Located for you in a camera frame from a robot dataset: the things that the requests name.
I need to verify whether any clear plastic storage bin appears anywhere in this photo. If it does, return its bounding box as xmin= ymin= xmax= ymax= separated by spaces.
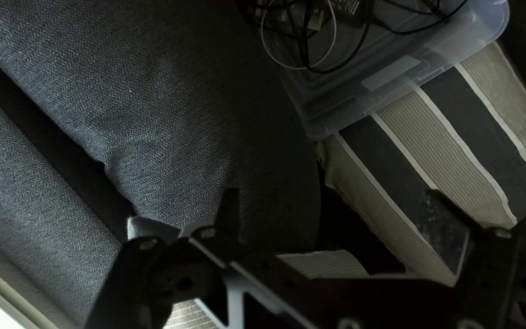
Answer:
xmin=238 ymin=0 xmax=512 ymax=142

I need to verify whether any white cable coil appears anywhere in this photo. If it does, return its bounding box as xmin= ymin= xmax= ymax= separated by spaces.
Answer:
xmin=258 ymin=0 xmax=340 ymax=71

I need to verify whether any white striped knit cloth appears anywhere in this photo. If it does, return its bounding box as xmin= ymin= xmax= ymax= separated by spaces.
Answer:
xmin=317 ymin=41 xmax=526 ymax=288

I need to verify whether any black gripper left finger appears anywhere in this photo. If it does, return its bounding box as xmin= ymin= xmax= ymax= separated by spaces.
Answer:
xmin=85 ymin=186 xmax=242 ymax=329

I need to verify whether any black cable in bin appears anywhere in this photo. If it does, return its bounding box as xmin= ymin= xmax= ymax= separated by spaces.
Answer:
xmin=238 ymin=0 xmax=472 ymax=76

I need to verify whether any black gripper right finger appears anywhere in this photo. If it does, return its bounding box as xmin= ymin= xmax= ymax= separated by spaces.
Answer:
xmin=417 ymin=188 xmax=526 ymax=329

